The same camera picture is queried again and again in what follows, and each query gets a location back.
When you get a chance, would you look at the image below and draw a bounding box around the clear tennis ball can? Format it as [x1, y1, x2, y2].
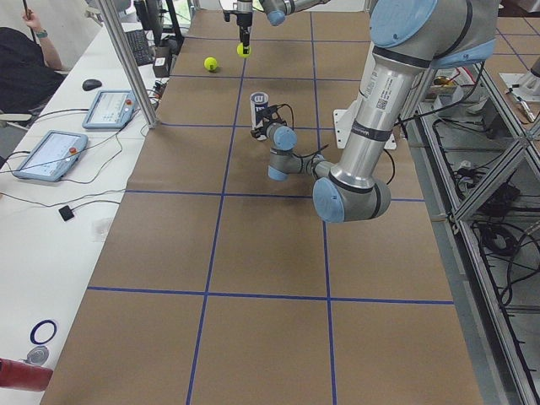
[249, 91, 269, 141]

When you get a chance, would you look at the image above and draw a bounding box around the teach pendant tablet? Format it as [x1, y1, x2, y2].
[82, 90, 138, 130]
[13, 130, 89, 182]

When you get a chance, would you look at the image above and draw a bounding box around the blue tape roll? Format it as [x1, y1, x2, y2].
[29, 319, 57, 346]

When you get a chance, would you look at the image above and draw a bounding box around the aluminium frame post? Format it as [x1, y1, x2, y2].
[96, 0, 158, 129]

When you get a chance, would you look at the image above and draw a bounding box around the small black square device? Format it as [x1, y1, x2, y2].
[58, 205, 74, 222]

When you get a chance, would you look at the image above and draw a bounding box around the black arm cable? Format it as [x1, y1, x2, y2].
[273, 103, 406, 185]

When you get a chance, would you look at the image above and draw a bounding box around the black keyboard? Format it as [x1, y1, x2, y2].
[125, 30, 154, 66]

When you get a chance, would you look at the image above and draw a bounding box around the red bottle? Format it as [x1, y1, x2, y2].
[0, 359, 53, 392]

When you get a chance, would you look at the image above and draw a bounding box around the person in black shirt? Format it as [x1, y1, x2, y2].
[1, 8, 64, 114]

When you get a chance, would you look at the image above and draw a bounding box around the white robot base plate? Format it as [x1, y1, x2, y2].
[333, 109, 354, 149]

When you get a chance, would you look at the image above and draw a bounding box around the near teach pendant tablet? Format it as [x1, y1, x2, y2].
[13, 130, 89, 182]

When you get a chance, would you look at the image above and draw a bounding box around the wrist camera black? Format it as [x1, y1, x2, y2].
[256, 105, 284, 123]

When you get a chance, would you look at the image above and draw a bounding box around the black computer mouse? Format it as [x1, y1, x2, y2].
[82, 78, 102, 91]

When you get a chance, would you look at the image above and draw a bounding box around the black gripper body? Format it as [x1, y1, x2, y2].
[222, 0, 253, 28]
[256, 120, 281, 138]

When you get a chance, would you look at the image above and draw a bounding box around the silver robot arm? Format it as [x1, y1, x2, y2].
[266, 1, 499, 223]
[219, 0, 328, 58]

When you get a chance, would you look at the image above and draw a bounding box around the far teach pendant tablet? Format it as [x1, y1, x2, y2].
[82, 90, 138, 130]

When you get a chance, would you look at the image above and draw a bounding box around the yellow tennis ball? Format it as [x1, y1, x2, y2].
[203, 57, 219, 72]
[236, 43, 251, 58]

